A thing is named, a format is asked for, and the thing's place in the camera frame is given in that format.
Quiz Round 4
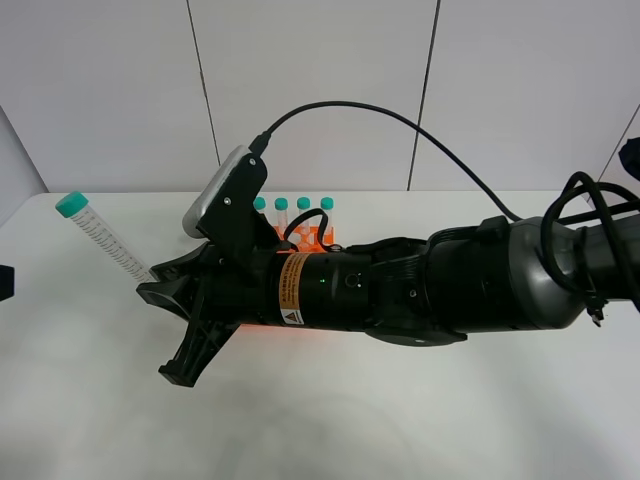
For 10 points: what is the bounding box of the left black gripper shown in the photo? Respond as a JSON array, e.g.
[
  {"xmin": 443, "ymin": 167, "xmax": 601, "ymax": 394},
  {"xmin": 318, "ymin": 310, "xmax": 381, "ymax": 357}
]
[{"xmin": 0, "ymin": 265, "xmax": 15, "ymax": 301}]

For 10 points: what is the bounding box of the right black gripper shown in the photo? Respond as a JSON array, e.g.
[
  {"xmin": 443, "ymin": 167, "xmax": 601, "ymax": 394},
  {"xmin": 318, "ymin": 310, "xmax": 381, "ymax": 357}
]
[{"xmin": 136, "ymin": 244, "xmax": 373, "ymax": 388}]

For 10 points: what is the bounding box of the orange test tube rack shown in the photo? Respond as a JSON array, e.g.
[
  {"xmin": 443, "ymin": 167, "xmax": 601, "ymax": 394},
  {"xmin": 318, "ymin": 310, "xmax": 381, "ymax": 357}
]
[{"xmin": 239, "ymin": 225, "xmax": 341, "ymax": 331}]

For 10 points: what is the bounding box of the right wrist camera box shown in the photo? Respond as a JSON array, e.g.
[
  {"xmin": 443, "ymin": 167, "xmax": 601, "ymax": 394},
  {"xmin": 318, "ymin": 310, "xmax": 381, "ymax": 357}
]
[{"xmin": 182, "ymin": 146, "xmax": 267, "ymax": 249}]

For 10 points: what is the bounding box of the right camera black cable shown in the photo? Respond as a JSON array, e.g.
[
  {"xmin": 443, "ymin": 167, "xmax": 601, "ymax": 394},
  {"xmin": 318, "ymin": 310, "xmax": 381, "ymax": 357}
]
[{"xmin": 249, "ymin": 100, "xmax": 526, "ymax": 222}]

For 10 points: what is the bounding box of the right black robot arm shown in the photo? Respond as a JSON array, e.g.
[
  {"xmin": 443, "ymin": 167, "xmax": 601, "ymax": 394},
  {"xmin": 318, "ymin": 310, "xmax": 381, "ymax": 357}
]
[{"xmin": 137, "ymin": 185, "xmax": 639, "ymax": 387}]

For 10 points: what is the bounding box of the row tube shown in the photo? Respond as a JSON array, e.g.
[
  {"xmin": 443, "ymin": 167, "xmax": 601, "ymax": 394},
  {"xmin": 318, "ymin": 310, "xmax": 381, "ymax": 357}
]
[
  {"xmin": 297, "ymin": 196, "xmax": 311, "ymax": 234},
  {"xmin": 274, "ymin": 197, "xmax": 289, "ymax": 235},
  {"xmin": 320, "ymin": 196, "xmax": 334, "ymax": 244},
  {"xmin": 253, "ymin": 196, "xmax": 267, "ymax": 213}
]

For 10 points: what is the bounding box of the green capped test tube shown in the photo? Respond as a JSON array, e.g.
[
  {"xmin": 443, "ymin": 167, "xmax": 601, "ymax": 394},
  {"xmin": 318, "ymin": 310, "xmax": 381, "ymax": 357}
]
[{"xmin": 55, "ymin": 191, "xmax": 155, "ymax": 283}]

